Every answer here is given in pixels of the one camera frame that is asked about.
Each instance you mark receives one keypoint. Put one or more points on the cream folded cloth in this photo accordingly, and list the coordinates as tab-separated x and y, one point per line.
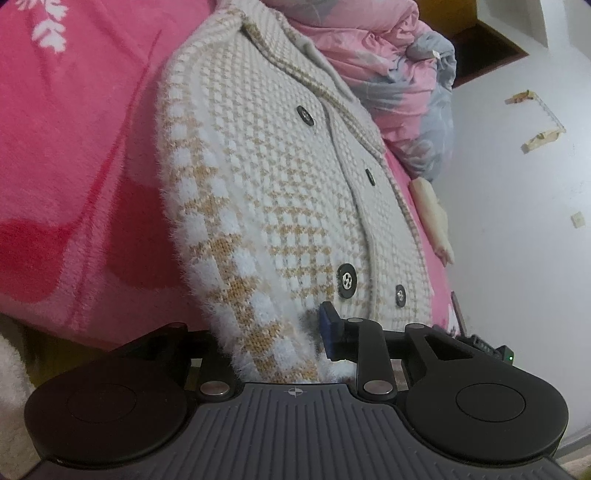
434	217

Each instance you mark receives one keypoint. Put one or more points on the brown wooden door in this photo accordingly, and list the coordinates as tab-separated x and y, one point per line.
485	46

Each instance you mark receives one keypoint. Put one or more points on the white fluffy rug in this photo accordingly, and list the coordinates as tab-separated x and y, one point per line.
11	387

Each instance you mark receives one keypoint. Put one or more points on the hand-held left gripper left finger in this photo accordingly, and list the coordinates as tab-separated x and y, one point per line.
210	374

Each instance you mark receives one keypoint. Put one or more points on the pink grey floral quilt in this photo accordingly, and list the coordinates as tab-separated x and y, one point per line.
397	83

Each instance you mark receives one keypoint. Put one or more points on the beige houndstooth knit cardigan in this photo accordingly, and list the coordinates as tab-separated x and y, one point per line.
277	184

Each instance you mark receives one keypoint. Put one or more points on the small beige tape piece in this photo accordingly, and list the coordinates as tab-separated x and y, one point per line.
576	219

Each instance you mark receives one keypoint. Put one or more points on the pink floral fleece blanket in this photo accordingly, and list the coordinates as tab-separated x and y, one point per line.
83	161

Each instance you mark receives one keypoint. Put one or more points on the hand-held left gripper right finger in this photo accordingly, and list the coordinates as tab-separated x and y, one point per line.
327	331

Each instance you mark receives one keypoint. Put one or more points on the beige tape strip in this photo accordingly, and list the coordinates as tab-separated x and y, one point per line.
521	97
542	141

